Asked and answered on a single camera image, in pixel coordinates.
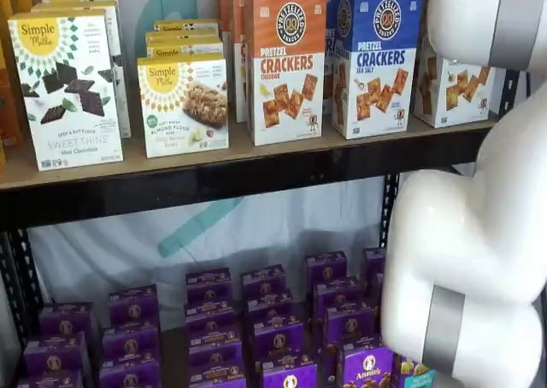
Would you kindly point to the yellow white pretzel crackers box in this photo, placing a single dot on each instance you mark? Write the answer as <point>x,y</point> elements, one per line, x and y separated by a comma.
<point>453,93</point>

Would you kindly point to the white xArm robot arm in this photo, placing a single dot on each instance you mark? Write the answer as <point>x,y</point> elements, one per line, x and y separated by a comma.
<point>470,234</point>

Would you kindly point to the wooden shelf board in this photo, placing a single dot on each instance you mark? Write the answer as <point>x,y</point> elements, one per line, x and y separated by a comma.
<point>192,159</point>

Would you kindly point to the purple Annie's snack box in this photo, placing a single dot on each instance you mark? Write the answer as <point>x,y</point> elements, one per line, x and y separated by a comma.
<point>269,307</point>
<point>55,351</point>
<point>208,285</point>
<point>218,371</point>
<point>374,262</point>
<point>130,341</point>
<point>325,268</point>
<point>51,379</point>
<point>66,319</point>
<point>128,373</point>
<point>133,307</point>
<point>367,366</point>
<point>213,341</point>
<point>337,294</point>
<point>209,315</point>
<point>288,375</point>
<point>350,324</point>
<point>262,281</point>
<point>278,341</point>

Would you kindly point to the orange white pretzel crackers box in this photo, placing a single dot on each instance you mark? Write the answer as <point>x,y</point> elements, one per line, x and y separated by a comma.
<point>286,84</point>
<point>239,63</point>
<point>224,20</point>

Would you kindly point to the black metal shelf rack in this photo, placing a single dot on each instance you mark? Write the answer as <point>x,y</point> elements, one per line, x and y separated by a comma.
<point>171,191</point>

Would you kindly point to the Simple Mills almond bars box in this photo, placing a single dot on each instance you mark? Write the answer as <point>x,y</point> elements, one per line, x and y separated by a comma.
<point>184,44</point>
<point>184,24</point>
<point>184,114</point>

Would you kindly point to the purple Annie's box teal band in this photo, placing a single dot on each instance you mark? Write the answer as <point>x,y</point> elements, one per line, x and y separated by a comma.
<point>412,373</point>

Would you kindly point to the white curtain with teal logo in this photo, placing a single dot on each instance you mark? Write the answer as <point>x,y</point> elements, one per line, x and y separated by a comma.
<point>107,251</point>

